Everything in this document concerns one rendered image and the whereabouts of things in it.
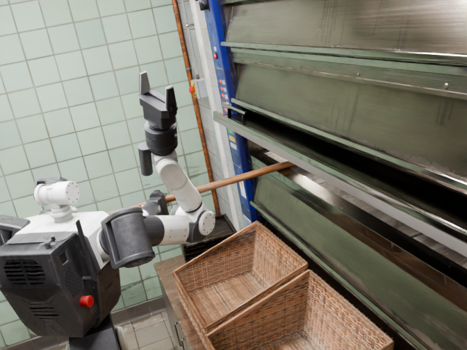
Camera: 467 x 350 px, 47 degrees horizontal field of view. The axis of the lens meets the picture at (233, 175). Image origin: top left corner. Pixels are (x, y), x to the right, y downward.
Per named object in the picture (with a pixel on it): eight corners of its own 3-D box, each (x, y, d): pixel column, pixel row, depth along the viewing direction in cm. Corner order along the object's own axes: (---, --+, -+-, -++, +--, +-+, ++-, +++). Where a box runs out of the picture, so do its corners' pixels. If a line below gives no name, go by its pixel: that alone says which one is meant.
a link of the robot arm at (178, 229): (211, 246, 170) (167, 251, 151) (180, 237, 177) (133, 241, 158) (217, 211, 170) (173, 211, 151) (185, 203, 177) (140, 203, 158)
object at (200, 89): (205, 94, 312) (201, 77, 309) (210, 96, 303) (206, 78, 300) (193, 96, 310) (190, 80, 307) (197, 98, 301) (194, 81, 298)
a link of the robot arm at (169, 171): (174, 157, 147) (193, 187, 157) (165, 140, 154) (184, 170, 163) (154, 169, 147) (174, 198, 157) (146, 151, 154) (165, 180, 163)
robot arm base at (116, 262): (167, 256, 148) (141, 258, 138) (132, 271, 154) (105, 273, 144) (152, 205, 152) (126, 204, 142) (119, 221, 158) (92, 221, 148)
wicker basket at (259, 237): (267, 267, 275) (258, 218, 266) (320, 320, 224) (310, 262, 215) (176, 298, 262) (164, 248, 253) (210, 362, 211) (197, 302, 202)
